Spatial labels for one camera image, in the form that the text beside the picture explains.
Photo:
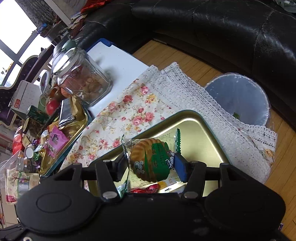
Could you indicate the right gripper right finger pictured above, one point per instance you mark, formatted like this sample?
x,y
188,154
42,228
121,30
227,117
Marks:
x,y
191,173

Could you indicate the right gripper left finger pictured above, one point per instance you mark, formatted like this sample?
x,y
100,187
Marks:
x,y
110,177

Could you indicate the red candy packet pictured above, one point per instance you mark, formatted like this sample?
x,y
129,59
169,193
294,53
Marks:
x,y
151,189

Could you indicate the green cookie packet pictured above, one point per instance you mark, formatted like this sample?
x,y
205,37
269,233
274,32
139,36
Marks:
x,y
151,160

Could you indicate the yellow silver snack packet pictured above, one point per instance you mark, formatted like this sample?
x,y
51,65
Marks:
x,y
171,185

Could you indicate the gold tin with snacks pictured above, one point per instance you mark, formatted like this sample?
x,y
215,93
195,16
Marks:
x,y
72,131

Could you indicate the pink snack packet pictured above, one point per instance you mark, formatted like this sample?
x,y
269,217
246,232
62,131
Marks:
x,y
55,142

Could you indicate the silver foil snack packet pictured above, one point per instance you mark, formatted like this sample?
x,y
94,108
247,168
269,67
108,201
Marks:
x,y
66,116

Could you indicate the floral tablecloth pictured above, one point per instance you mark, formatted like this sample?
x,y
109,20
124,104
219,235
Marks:
x,y
157,94

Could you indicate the white trash bin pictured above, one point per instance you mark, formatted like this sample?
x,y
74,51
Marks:
x,y
241,97

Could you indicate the clear plastic bag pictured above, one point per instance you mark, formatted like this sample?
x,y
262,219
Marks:
x,y
16,161

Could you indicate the beige tree snack bag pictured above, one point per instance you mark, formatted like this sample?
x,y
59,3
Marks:
x,y
17,183

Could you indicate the green drink can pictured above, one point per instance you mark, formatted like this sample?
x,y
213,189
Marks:
x,y
37,115

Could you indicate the glass jar with nuts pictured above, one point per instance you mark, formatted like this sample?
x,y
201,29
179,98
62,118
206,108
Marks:
x,y
79,75

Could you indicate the desk calendar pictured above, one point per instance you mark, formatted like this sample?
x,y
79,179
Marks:
x,y
26,95

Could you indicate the black leather sofa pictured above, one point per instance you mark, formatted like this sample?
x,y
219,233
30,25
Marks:
x,y
254,38

